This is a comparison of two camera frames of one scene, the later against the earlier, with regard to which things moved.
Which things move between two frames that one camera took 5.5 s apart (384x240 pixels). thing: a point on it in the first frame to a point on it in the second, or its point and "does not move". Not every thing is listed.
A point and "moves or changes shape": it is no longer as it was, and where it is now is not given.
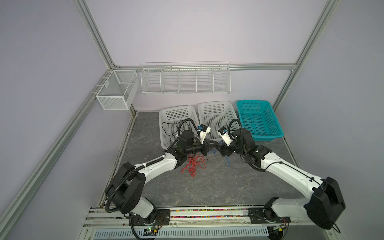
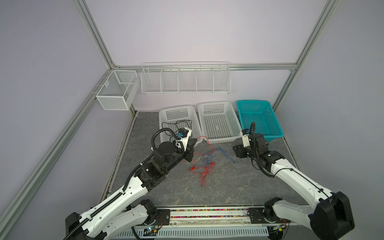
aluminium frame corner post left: [86, 14] does not move
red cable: [193, 161] moves or changes shape
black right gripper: [224, 148] to [239, 151]
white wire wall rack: [184, 78] does not move
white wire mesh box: [119, 91] does not move
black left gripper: [206, 147] to [190, 149]
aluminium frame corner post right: [315, 38] does not move
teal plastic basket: [260, 119] does not move
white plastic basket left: [170, 119] does not move
